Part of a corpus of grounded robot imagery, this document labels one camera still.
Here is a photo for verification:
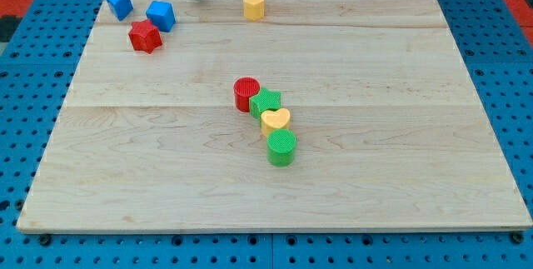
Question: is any blue cube block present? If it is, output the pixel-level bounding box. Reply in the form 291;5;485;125
146;1;176;32

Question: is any blue triangle block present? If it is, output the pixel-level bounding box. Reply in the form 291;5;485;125
107;0;133;21

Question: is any yellow hexagon block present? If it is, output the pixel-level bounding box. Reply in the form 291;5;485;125
242;0;265;21

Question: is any red star block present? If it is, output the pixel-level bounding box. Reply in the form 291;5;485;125
128;19;162;54

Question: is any red cylinder block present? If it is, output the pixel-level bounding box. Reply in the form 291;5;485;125
233;77;261;112

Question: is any green star block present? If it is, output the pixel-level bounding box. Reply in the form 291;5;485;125
249;87;281;120

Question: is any yellow heart block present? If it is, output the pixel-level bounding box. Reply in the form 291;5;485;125
260;108;291;137

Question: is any green cylinder block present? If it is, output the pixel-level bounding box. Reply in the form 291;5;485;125
266;129;297;167

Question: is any light wooden board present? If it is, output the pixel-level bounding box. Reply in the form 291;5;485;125
17;0;532;234

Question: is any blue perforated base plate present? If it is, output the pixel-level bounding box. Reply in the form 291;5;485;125
1;0;532;268

